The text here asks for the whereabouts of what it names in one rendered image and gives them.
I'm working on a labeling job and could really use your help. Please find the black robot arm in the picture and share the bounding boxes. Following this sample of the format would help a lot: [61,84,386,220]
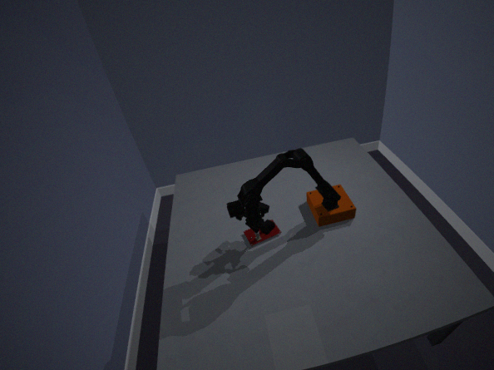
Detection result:
[227,148,341,218]

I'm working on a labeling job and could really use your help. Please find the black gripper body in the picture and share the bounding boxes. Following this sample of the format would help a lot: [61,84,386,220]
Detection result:
[235,208,275,234]

